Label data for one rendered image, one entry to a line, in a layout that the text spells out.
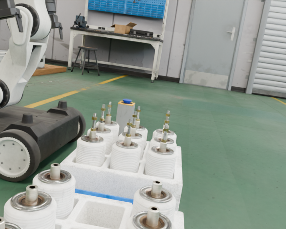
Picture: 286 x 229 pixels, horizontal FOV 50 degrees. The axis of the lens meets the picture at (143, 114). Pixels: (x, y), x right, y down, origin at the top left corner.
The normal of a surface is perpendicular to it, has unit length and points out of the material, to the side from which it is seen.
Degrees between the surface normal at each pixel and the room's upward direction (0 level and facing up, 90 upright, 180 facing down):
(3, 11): 89
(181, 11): 90
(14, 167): 90
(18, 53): 115
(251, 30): 90
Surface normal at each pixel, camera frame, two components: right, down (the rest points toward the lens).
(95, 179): -0.11, 0.20
